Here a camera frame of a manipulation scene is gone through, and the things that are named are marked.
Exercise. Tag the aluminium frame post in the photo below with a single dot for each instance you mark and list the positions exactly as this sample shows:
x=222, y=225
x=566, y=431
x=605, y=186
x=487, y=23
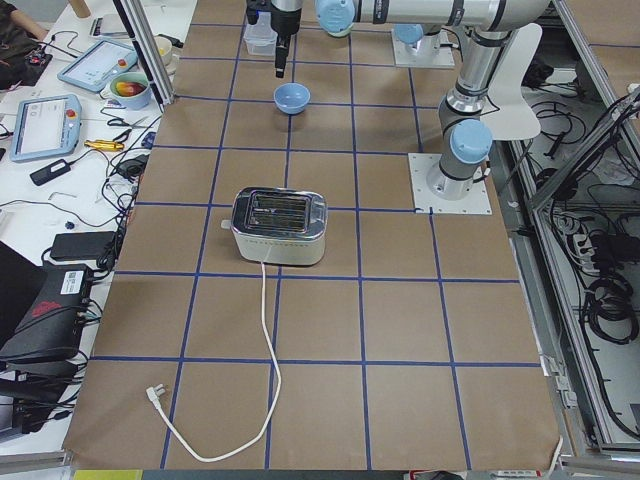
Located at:
x=133, y=17

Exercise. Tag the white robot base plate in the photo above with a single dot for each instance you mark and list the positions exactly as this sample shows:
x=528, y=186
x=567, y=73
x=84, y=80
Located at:
x=435, y=193

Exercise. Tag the black flat device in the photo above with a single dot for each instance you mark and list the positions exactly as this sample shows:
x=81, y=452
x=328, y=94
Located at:
x=81, y=246

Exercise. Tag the yellow screwdriver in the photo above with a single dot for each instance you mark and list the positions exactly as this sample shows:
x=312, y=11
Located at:
x=104, y=145

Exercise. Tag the black red computer case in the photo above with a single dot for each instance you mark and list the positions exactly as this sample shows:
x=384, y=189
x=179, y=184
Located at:
x=52, y=325

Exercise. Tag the black scissors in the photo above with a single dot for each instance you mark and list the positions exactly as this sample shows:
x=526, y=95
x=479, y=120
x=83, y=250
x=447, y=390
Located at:
x=128, y=127

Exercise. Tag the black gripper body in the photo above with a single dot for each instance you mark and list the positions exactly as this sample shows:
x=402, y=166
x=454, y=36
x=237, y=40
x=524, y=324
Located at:
x=284, y=20

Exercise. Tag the blue teach pendant far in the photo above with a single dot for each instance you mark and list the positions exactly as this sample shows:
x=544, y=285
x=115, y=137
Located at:
x=98, y=65

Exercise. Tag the white cup on table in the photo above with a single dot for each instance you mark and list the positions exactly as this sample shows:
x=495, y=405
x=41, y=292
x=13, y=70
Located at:
x=169, y=58

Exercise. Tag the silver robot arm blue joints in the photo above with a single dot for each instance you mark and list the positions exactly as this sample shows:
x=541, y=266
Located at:
x=466, y=141

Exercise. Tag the black power adapter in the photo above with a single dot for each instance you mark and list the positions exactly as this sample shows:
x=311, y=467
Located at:
x=50, y=172

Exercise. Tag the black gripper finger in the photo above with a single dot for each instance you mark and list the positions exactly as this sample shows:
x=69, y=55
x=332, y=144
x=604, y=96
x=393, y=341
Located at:
x=281, y=55

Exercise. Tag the blue teach pendant near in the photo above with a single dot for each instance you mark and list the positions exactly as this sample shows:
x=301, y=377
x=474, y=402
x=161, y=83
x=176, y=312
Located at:
x=46, y=128

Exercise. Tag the blue bowl with fruit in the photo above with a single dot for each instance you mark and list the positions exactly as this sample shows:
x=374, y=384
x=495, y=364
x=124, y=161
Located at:
x=130, y=89

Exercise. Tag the clear plastic lidded container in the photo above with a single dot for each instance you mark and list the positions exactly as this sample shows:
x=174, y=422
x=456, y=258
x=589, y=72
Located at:
x=260, y=39

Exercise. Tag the blue teach pendant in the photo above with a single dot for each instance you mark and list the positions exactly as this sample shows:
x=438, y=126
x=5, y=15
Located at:
x=98, y=65
x=46, y=128

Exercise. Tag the silver toaster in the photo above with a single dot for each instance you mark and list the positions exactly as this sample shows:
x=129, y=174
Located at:
x=279, y=225

